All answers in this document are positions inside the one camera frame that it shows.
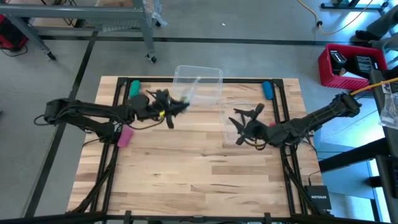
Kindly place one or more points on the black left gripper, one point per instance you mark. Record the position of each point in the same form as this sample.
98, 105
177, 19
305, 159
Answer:
160, 104

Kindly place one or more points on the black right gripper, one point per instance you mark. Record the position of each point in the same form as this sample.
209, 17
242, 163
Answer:
258, 130

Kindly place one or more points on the clear plastic zip bag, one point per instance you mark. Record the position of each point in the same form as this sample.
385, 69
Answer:
228, 105

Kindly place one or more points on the clear plastic storage bin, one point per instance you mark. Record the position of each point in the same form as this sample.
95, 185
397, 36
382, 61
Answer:
205, 90

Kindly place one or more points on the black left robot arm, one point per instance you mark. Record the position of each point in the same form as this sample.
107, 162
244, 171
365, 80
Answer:
93, 112

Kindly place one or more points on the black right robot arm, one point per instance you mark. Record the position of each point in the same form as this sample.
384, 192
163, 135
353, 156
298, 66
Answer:
311, 123

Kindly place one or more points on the teal bandage roll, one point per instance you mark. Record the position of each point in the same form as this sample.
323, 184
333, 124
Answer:
135, 88

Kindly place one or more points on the pink bandage roll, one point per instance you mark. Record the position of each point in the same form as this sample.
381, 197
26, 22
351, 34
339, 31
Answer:
125, 137

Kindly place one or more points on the clear plastic sheet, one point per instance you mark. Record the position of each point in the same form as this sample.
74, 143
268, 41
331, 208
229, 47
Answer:
157, 12

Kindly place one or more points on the red plastic crate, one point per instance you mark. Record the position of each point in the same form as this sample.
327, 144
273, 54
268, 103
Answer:
342, 81

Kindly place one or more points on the small black charger device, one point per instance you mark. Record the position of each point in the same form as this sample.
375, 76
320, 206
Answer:
337, 60

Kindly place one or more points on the large black vented device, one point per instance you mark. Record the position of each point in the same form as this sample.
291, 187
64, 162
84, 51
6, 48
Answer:
365, 63

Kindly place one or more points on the black side desk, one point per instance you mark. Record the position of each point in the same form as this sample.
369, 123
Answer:
385, 149

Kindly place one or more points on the crumpled clear plastic wrap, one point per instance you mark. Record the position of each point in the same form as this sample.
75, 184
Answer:
390, 109

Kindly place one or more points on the person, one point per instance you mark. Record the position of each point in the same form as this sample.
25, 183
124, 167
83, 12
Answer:
384, 26

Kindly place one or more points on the red tool bag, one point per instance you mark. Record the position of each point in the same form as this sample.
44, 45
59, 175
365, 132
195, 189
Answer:
9, 34

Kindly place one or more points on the black aluminium table frame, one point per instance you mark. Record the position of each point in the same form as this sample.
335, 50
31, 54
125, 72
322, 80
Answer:
281, 102

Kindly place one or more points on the black Netgear network switch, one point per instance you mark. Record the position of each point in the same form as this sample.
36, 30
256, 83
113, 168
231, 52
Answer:
318, 196

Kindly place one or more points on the wooden workbench grey metal frame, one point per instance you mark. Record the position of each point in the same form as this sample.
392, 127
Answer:
77, 12

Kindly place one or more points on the black floor stand frame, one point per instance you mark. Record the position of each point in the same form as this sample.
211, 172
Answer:
342, 6

